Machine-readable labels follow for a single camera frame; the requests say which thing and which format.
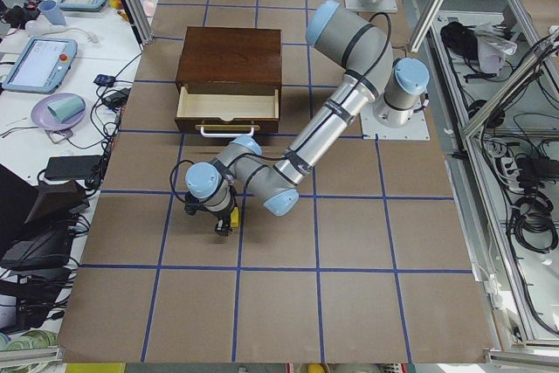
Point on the black power adapter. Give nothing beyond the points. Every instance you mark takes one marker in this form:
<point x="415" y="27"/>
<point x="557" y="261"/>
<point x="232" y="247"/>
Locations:
<point x="77" y="167"/>

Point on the purple plate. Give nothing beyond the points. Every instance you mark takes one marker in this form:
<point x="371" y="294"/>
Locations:
<point x="41" y="116"/>

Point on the teach pendant near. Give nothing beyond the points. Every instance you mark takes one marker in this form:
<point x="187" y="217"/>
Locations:
<point x="42" y="65"/>

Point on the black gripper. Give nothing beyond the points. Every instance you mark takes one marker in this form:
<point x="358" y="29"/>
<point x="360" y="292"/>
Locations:
<point x="222" y="217"/>

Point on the yellow block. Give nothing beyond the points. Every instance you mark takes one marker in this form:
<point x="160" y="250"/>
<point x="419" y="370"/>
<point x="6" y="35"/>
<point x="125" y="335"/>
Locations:
<point x="235" y="218"/>

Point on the wooden drawer with white handle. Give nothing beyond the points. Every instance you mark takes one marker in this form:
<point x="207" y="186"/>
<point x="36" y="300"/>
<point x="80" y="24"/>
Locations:
<point x="227" y="111"/>

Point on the dark wooden drawer cabinet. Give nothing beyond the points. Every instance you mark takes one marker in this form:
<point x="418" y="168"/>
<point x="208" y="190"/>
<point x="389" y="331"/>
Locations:
<point x="225" y="56"/>

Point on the blue cup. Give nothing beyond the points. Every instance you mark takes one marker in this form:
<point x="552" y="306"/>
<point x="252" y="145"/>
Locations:
<point x="51" y="11"/>

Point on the green cup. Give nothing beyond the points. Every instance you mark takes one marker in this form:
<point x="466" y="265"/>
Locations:
<point x="65" y="107"/>

